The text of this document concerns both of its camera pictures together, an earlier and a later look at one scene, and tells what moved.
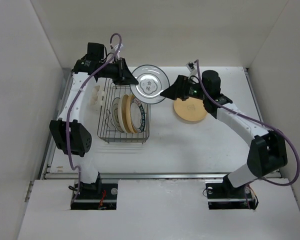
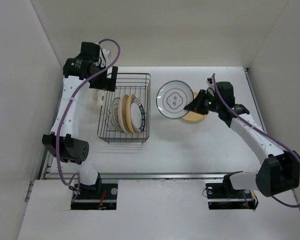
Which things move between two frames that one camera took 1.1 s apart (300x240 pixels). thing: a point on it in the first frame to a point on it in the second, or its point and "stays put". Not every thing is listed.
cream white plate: (122, 112) stays put
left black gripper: (124, 76) to (107, 83)
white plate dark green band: (137, 115) stays put
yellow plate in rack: (128, 113) stays put
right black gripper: (178, 89) to (196, 105)
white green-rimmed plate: (114, 113) stays put
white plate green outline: (152, 80) to (172, 97)
